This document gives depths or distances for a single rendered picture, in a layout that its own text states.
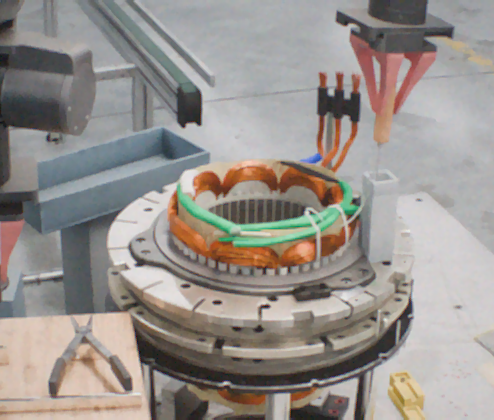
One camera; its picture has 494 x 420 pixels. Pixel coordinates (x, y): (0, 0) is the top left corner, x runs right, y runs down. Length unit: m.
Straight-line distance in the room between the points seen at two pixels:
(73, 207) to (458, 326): 0.60
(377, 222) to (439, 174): 2.88
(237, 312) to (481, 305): 0.72
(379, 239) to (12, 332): 0.38
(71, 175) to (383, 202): 0.50
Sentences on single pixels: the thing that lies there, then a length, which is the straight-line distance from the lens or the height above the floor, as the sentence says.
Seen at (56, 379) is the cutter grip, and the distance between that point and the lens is 1.03.
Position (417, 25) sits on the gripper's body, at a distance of 1.11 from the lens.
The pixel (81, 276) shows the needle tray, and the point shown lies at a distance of 1.53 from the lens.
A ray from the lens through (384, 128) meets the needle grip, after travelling 1.16.
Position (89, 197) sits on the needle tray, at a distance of 1.44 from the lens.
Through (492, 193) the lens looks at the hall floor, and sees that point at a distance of 3.98.
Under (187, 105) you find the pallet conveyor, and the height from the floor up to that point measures 0.73.
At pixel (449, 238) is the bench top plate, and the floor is 0.78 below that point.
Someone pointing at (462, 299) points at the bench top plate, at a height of 0.78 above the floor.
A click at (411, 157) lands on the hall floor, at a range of 4.18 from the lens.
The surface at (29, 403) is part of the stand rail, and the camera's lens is 1.04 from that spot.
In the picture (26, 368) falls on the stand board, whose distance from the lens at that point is 1.10.
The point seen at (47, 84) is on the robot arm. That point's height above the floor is 1.37.
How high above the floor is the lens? 1.68
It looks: 27 degrees down
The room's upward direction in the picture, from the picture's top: 1 degrees clockwise
